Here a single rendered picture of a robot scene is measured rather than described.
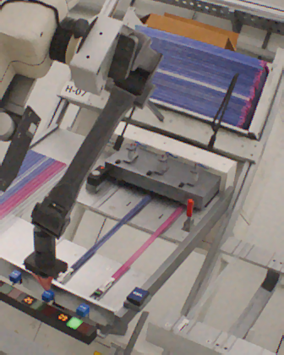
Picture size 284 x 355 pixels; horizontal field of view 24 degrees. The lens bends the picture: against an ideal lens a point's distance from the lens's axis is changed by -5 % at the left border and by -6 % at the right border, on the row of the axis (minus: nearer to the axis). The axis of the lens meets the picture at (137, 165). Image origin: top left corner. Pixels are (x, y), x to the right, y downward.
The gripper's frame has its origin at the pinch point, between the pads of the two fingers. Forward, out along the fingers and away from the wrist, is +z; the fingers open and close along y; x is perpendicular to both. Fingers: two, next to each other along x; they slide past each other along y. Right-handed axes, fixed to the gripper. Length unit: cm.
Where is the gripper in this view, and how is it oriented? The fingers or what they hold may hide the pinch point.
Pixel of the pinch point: (46, 286)
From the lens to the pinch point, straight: 180.0
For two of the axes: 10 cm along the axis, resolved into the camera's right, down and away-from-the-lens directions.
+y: -8.6, -3.2, 3.9
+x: -5.0, 4.4, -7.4
